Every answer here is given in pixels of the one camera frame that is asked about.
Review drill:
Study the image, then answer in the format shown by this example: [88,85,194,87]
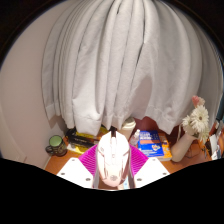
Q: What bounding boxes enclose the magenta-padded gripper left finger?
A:
[56,143,101,189]

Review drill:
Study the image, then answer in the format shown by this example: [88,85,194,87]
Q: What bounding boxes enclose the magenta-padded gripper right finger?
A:
[128,144,171,189]

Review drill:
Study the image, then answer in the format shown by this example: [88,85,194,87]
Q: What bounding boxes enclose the pink computer mouse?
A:
[96,130,131,188]

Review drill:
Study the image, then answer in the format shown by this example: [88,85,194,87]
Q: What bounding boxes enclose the orange-covered book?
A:
[159,133,174,162]

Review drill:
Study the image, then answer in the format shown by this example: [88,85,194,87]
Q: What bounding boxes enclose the blue-covered book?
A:
[137,129,165,158]

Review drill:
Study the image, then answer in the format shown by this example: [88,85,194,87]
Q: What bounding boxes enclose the black-covered book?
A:
[68,138,100,148]
[65,128,101,143]

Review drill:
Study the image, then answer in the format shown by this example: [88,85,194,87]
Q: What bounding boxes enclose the dark mug with green rim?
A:
[45,134,69,158]

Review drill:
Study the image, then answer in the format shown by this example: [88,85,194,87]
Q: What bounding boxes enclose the cream ceramic vase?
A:
[170,124,198,163]

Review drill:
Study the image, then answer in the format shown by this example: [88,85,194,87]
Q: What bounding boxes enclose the cream tumbler with lid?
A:
[119,116,137,141]

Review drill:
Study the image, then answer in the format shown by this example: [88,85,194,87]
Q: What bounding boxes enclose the yellow-covered book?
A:
[75,125,110,138]

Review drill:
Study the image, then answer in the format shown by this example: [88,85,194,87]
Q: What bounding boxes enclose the white flower bouquet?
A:
[181,95,211,143]

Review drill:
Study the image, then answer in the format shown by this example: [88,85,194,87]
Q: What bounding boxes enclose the white pleated curtain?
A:
[41,0,221,136]

